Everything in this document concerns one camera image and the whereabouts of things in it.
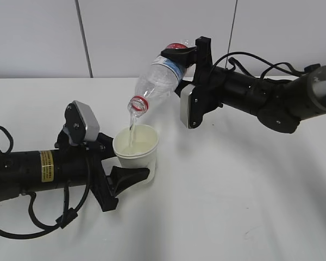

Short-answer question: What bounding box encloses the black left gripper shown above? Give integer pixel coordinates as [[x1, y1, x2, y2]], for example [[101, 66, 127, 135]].
[[55, 130, 150, 212]]

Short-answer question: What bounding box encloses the white paper cup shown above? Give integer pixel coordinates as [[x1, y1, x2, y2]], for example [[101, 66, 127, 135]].
[[112, 125, 159, 186]]

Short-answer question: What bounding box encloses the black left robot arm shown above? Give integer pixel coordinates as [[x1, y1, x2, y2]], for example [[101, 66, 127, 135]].
[[0, 133, 150, 212]]

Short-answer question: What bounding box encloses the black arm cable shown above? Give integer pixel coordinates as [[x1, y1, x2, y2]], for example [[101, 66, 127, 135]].
[[0, 125, 92, 240], [213, 51, 320, 82]]

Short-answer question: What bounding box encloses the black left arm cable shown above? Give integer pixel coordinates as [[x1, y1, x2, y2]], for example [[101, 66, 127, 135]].
[[0, 125, 92, 240]]

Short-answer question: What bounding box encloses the clear water bottle red label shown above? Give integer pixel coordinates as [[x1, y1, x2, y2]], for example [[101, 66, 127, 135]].
[[128, 54, 189, 118]]

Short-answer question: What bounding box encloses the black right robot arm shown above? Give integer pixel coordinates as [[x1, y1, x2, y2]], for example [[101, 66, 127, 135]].
[[161, 36, 326, 134]]

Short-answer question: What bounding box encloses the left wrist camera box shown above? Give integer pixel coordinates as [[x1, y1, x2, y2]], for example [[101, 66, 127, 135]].
[[62, 100, 99, 146]]

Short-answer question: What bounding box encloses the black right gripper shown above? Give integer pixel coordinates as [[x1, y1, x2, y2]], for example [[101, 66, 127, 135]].
[[161, 36, 225, 114]]

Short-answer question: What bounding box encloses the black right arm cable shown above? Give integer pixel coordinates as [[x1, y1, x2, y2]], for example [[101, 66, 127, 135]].
[[213, 51, 320, 82]]

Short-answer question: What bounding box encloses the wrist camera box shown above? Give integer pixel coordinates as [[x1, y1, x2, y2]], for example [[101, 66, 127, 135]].
[[62, 100, 99, 146], [180, 83, 206, 129]]

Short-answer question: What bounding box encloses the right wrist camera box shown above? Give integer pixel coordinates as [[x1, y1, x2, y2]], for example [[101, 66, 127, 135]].
[[180, 83, 206, 129]]

